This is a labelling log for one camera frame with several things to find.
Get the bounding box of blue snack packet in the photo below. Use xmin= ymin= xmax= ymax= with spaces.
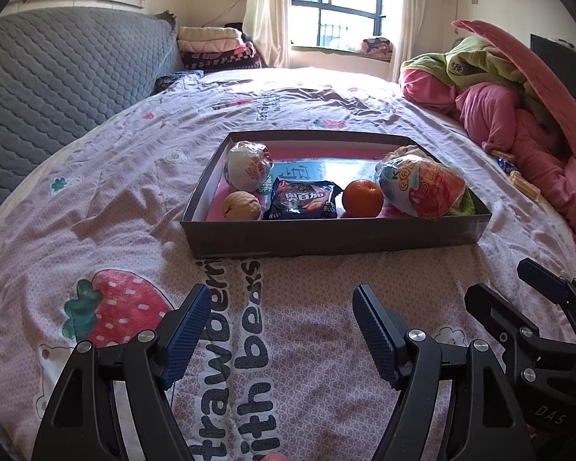
xmin=263 ymin=178 xmax=343 ymax=221

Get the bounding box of yellow wrapped snack bar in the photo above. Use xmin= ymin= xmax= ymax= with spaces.
xmin=509 ymin=171 xmax=541 ymax=203

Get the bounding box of cream left curtain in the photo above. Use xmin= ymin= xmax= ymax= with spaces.
xmin=243 ymin=0 xmax=291 ymax=68

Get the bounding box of pink strawberry print bedsheet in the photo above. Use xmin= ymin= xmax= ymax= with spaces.
xmin=0 ymin=70 xmax=576 ymax=460

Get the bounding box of brown walnut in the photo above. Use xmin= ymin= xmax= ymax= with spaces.
xmin=222 ymin=191 xmax=261 ymax=221

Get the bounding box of cream right curtain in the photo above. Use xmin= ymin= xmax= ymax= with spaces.
xmin=389 ymin=0 xmax=427 ymax=82

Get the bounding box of green blanket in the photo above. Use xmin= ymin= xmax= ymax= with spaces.
xmin=399 ymin=35 xmax=554 ymax=125

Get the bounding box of person's left hand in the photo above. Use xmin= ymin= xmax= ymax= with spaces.
xmin=262 ymin=453 xmax=288 ymax=461

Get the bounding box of black wall television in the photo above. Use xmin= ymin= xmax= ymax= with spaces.
xmin=530 ymin=35 xmax=576 ymax=101

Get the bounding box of pink crumpled duvet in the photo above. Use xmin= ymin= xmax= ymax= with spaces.
xmin=401 ymin=69 xmax=576 ymax=230

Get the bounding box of grey quilted headboard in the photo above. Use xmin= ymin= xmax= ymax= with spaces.
xmin=0 ymin=6 xmax=183 ymax=206

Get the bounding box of folded cloth on windowsill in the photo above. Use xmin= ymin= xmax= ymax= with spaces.
xmin=361 ymin=36 xmax=394 ymax=61

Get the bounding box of cream curtain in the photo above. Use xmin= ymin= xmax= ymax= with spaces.
xmin=243 ymin=0 xmax=291 ymax=68
xmin=389 ymin=0 xmax=427 ymax=82

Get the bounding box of cream mesh bath pouf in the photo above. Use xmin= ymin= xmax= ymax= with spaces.
xmin=382 ymin=145 xmax=429 ymax=163

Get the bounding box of stack of folded blankets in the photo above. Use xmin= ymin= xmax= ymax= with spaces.
xmin=177 ymin=26 xmax=266 ymax=73

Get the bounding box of small white surprise egg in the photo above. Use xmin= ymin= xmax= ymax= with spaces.
xmin=223 ymin=141 xmax=273 ymax=192

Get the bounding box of window with dark frame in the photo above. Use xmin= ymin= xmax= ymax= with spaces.
xmin=290 ymin=0 xmax=385 ymax=50

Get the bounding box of blue paper with characters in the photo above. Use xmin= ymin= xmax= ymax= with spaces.
xmin=265 ymin=158 xmax=377 ymax=189

